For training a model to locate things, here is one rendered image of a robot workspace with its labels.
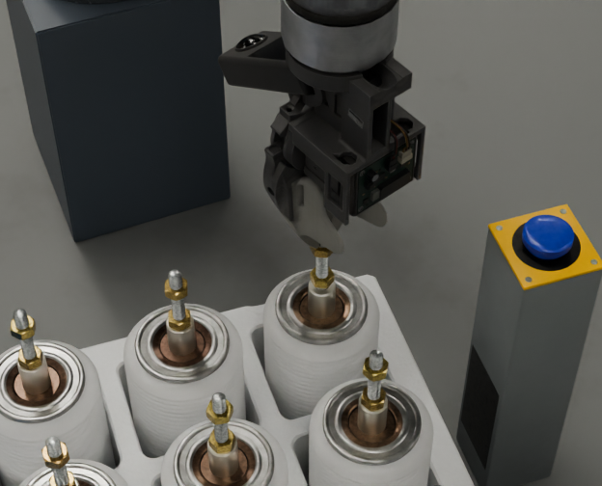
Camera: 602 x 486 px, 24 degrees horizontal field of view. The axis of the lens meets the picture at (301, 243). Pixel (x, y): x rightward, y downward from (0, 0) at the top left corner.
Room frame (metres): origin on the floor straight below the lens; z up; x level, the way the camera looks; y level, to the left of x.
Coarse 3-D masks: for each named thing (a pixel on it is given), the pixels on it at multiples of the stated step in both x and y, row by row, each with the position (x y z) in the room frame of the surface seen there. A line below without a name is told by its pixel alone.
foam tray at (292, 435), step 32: (256, 320) 0.75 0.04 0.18; (384, 320) 0.75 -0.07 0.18; (96, 352) 0.71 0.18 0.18; (256, 352) 0.71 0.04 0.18; (384, 352) 0.71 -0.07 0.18; (256, 384) 0.68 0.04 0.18; (416, 384) 0.68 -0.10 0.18; (128, 416) 0.65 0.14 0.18; (256, 416) 0.66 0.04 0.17; (128, 448) 0.62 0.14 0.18; (288, 448) 0.62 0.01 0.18; (448, 448) 0.62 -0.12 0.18; (0, 480) 0.64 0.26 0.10; (128, 480) 0.59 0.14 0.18; (160, 480) 0.59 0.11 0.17; (288, 480) 0.59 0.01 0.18; (448, 480) 0.59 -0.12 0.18
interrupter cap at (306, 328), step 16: (304, 272) 0.74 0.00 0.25; (336, 272) 0.74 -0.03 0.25; (288, 288) 0.72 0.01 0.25; (304, 288) 0.72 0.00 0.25; (336, 288) 0.72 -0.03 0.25; (352, 288) 0.72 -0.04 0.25; (288, 304) 0.71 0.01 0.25; (304, 304) 0.71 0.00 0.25; (336, 304) 0.71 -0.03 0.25; (352, 304) 0.71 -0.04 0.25; (288, 320) 0.69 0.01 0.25; (304, 320) 0.69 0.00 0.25; (320, 320) 0.69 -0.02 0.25; (336, 320) 0.69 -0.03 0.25; (352, 320) 0.69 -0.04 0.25; (304, 336) 0.67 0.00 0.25; (320, 336) 0.68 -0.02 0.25; (336, 336) 0.68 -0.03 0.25
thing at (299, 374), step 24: (264, 312) 0.71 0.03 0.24; (264, 336) 0.70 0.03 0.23; (288, 336) 0.68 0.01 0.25; (360, 336) 0.68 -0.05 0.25; (264, 360) 0.70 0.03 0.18; (288, 360) 0.67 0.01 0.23; (312, 360) 0.66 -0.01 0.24; (336, 360) 0.66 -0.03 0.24; (360, 360) 0.67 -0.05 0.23; (288, 384) 0.67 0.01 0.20; (312, 384) 0.66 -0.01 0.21; (336, 384) 0.66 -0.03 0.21; (288, 408) 0.67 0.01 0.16; (312, 408) 0.66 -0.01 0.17
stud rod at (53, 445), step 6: (48, 438) 0.52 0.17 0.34; (54, 438) 0.52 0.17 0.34; (48, 444) 0.52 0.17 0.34; (54, 444) 0.52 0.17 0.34; (60, 444) 0.52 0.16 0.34; (48, 450) 0.52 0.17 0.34; (54, 450) 0.52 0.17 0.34; (60, 450) 0.52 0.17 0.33; (54, 456) 0.52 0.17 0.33; (66, 468) 0.52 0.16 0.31; (54, 474) 0.52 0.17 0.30; (60, 474) 0.52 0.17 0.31; (66, 474) 0.52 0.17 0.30; (60, 480) 0.52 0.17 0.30; (66, 480) 0.52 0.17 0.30
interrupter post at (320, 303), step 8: (312, 288) 0.70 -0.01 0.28; (328, 288) 0.70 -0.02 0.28; (312, 296) 0.70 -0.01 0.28; (320, 296) 0.70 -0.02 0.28; (328, 296) 0.70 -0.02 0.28; (312, 304) 0.70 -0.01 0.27; (320, 304) 0.70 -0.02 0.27; (328, 304) 0.70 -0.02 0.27; (312, 312) 0.70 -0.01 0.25; (320, 312) 0.70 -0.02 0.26; (328, 312) 0.70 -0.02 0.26
